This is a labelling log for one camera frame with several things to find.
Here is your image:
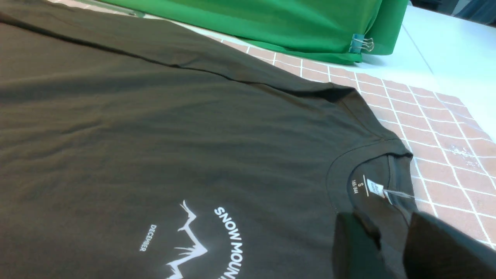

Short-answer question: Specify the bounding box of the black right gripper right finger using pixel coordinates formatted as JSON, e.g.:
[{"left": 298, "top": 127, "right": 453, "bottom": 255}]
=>
[{"left": 403, "top": 212, "right": 496, "bottom": 279}]

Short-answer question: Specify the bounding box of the pink checkered tablecloth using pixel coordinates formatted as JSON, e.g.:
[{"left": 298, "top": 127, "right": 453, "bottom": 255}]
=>
[{"left": 188, "top": 26, "right": 495, "bottom": 249}]

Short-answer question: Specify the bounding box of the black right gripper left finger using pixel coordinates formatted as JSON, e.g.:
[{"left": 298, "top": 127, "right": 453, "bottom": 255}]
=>
[{"left": 332, "top": 212, "right": 388, "bottom": 279}]

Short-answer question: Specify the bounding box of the green backdrop cloth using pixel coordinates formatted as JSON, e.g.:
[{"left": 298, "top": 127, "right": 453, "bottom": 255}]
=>
[{"left": 108, "top": 0, "right": 409, "bottom": 65}]

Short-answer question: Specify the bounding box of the silver binder clip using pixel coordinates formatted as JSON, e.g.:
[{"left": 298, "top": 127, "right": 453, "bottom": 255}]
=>
[{"left": 349, "top": 34, "right": 374, "bottom": 53}]

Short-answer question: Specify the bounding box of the gray long-sleeved shirt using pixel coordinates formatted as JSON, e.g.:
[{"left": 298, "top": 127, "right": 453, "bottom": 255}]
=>
[{"left": 0, "top": 0, "right": 417, "bottom": 279}]

